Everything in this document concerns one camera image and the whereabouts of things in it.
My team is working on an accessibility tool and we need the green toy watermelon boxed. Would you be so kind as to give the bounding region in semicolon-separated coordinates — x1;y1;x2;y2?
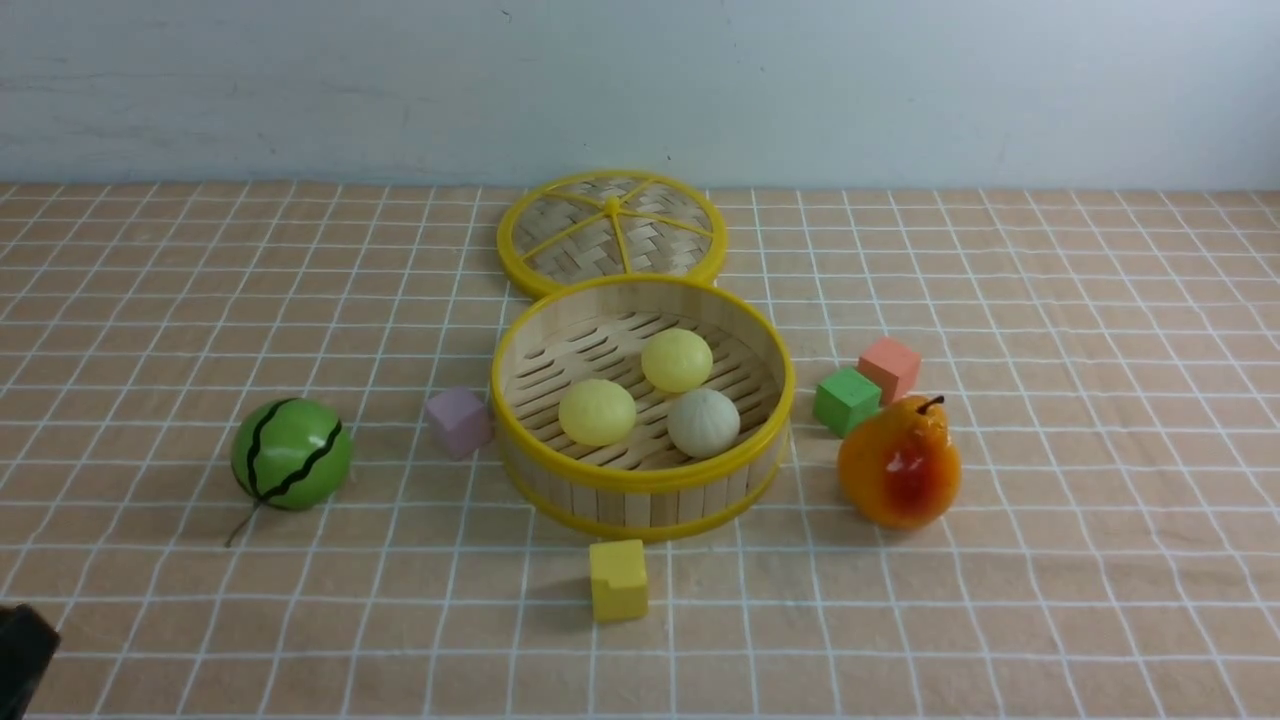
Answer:
224;397;353;548

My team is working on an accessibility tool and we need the yellow bamboo steamer tray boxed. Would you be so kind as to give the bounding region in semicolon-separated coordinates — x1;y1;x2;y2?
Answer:
492;275;796;542

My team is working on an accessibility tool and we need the purple cube block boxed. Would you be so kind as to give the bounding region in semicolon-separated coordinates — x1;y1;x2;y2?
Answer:
425;387;495;460

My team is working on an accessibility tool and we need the yellow woven steamer lid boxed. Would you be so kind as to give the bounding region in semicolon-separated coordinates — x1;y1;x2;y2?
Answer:
495;170;730;299

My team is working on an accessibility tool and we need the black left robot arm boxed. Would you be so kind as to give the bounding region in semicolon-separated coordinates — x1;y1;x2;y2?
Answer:
1;603;61;719

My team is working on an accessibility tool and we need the checkered orange tablecloth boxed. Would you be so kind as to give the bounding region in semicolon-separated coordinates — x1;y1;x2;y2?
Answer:
1;182;1279;719

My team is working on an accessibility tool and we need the white bun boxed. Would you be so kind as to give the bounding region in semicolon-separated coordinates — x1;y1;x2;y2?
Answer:
666;387;741;459

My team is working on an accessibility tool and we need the yellow cube block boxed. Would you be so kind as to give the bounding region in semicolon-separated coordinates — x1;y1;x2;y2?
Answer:
589;539;649;623

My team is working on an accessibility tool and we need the green cube block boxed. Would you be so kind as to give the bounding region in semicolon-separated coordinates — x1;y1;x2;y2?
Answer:
813;366;882;439

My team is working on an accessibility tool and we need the orange toy pear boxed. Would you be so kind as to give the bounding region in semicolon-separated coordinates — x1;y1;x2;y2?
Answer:
836;395;963;532

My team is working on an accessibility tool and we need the small yellow bun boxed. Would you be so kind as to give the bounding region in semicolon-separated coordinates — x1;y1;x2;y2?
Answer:
640;327;714;395

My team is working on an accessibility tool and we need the salmon cube block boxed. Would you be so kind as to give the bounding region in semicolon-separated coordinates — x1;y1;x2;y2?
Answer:
856;336;922;406

